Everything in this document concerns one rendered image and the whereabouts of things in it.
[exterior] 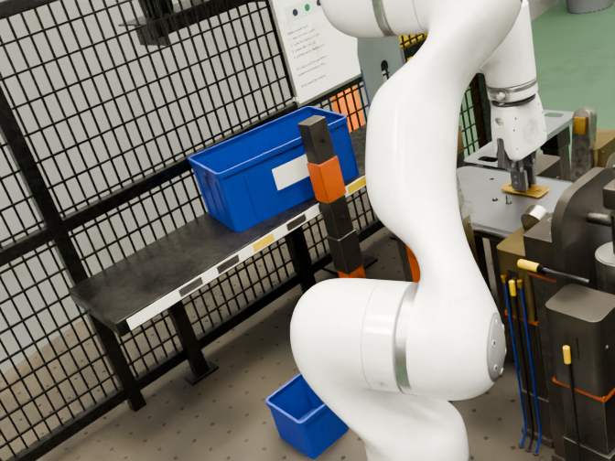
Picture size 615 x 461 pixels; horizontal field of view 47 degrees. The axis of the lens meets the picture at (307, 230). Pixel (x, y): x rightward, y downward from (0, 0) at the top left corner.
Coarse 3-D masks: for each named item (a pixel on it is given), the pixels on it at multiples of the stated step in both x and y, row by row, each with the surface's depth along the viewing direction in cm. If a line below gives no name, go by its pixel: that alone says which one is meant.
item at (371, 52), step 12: (396, 36) 140; (360, 48) 134; (372, 48) 137; (384, 48) 138; (396, 48) 141; (360, 60) 135; (372, 60) 137; (396, 60) 141; (372, 72) 138; (372, 84) 138; (372, 96) 139
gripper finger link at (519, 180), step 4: (512, 164) 126; (508, 168) 128; (512, 168) 127; (516, 168) 127; (512, 172) 129; (516, 172) 128; (524, 172) 128; (512, 176) 129; (516, 176) 129; (520, 176) 128; (524, 176) 128; (512, 180) 130; (516, 180) 129; (520, 180) 129; (524, 180) 129; (512, 184) 130; (516, 184) 130; (520, 184) 129; (524, 184) 129; (516, 188) 131; (520, 188) 130; (524, 188) 129
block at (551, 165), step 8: (536, 160) 146; (544, 160) 145; (552, 160) 145; (560, 160) 145; (536, 168) 143; (544, 168) 142; (552, 168) 143; (560, 168) 145; (544, 176) 142; (552, 176) 144; (560, 176) 146
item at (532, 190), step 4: (508, 184) 134; (528, 184) 130; (504, 188) 133; (508, 188) 133; (512, 188) 132; (528, 188) 131; (532, 188) 130; (536, 188) 130; (540, 188) 130; (544, 188) 129; (548, 188) 129; (512, 192) 132; (516, 192) 131; (520, 192) 130; (524, 192) 130; (528, 192) 130; (532, 192) 129; (536, 192) 129; (540, 192) 128; (544, 192) 128; (532, 196) 128; (536, 196) 128; (540, 196) 128
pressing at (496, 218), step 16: (464, 176) 144; (480, 176) 142; (496, 176) 140; (464, 192) 137; (480, 192) 136; (496, 192) 134; (560, 192) 128; (480, 208) 130; (496, 208) 129; (512, 208) 127; (544, 208) 124; (480, 224) 124; (496, 224) 124; (512, 224) 122; (496, 240) 121
